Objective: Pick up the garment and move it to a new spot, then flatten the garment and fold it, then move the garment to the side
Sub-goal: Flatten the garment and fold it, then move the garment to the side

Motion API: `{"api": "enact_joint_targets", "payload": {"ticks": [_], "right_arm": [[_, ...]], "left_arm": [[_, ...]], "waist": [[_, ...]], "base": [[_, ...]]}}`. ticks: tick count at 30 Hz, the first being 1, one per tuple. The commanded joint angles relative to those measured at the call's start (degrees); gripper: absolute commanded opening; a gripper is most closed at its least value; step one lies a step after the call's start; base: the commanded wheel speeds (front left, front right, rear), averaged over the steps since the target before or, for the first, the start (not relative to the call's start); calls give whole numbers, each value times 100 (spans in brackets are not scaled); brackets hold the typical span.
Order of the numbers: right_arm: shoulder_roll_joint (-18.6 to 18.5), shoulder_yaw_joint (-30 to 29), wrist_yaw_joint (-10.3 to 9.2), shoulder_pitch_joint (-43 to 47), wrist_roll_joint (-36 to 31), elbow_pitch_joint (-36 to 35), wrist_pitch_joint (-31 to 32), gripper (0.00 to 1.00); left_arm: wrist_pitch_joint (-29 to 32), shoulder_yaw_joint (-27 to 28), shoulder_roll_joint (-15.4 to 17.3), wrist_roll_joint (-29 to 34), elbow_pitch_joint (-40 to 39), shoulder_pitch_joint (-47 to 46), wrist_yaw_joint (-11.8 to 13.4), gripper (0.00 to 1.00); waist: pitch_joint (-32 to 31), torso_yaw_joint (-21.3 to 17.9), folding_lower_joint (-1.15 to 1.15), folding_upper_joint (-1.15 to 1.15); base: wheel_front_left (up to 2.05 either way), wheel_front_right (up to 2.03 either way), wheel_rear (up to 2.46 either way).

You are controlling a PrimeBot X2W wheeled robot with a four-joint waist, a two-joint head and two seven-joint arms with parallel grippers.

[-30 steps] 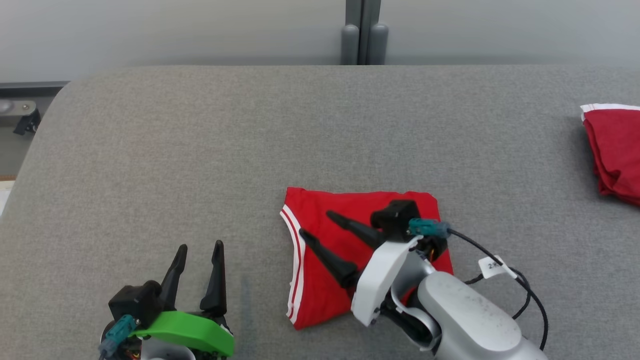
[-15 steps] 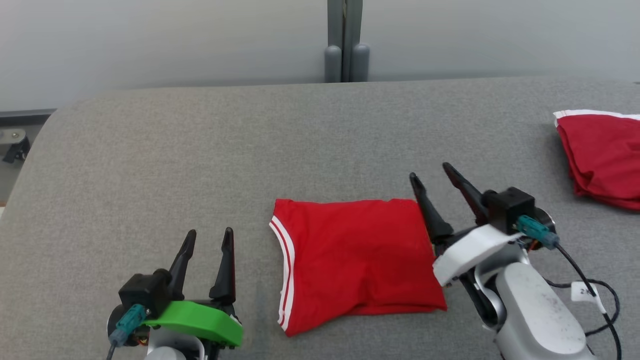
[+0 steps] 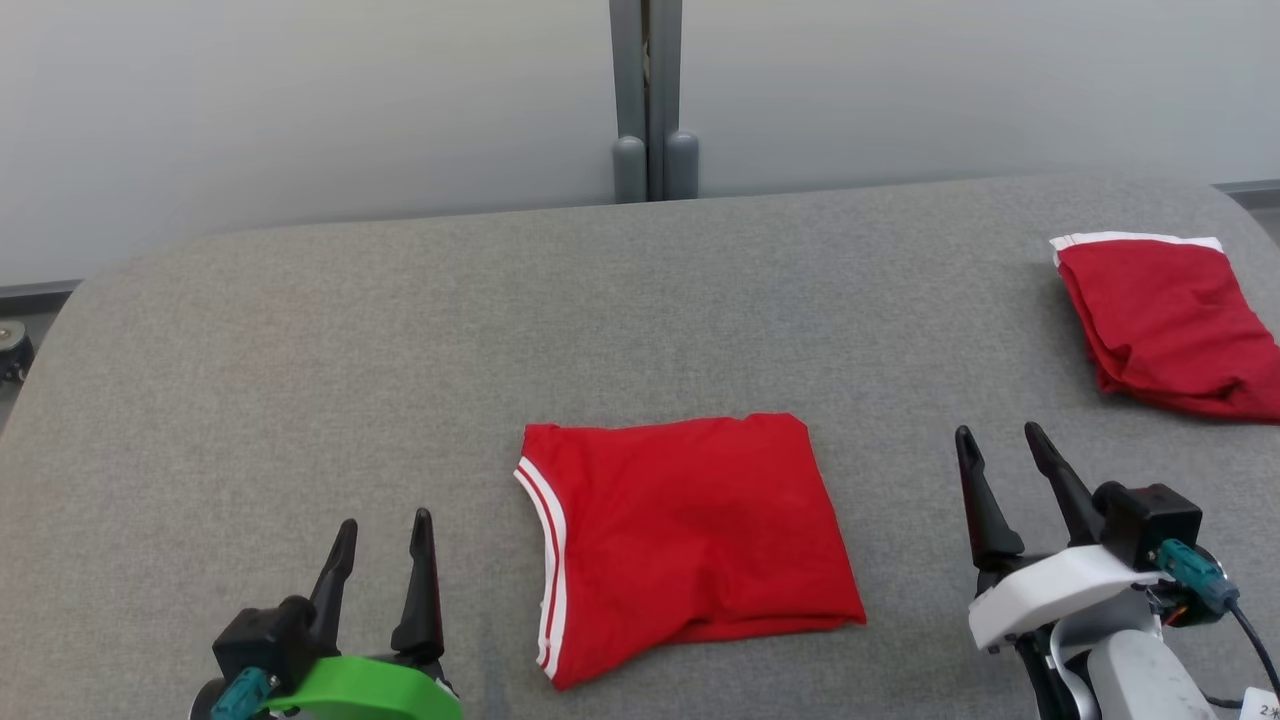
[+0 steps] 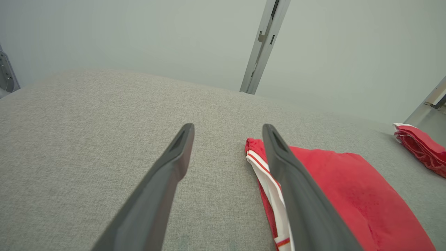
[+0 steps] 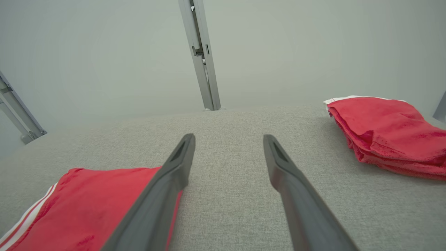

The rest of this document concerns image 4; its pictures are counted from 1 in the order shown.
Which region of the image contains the grey metal frame bar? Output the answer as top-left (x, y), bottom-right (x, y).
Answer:
top-left (404, 76), bottom-right (446, 128)

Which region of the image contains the red shorts white waistband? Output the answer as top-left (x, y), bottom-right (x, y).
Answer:
top-left (393, 123), bottom-right (446, 179)

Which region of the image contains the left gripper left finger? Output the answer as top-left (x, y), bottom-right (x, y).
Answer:
top-left (91, 123), bottom-right (195, 251)

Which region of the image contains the red Bulls basketball jersey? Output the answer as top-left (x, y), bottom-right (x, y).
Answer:
top-left (245, 138), bottom-right (437, 251)

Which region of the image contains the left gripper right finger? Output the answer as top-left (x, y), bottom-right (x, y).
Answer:
top-left (262, 124), bottom-right (363, 251)

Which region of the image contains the grey partition post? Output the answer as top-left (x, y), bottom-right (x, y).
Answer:
top-left (240, 0), bottom-right (292, 95)

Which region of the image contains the grey metal bracket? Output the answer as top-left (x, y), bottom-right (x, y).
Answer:
top-left (0, 44), bottom-right (21, 99)

